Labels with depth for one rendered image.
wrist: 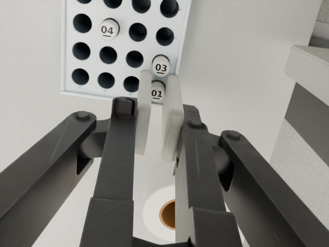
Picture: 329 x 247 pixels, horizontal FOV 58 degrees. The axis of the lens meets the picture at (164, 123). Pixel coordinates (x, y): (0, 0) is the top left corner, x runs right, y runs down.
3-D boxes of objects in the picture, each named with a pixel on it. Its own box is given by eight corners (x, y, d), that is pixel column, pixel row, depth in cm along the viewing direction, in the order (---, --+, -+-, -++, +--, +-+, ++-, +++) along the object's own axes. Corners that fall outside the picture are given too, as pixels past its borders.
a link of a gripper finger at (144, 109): (143, 160, 16) (129, 159, 16) (146, 109, 22) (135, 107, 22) (151, 109, 15) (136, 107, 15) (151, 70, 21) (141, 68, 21)
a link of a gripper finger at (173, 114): (170, 112, 15) (184, 114, 15) (168, 72, 21) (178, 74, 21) (160, 162, 16) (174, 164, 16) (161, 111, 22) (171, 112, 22)
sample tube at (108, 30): (123, 31, 24) (115, 42, 19) (107, 28, 23) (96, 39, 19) (125, 14, 23) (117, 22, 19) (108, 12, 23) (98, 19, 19)
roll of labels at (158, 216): (130, 177, 30) (127, 204, 27) (191, 147, 29) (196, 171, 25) (165, 222, 33) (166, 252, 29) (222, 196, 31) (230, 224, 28)
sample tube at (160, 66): (166, 61, 25) (168, 78, 21) (152, 60, 25) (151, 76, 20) (169, 47, 24) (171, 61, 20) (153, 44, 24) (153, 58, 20)
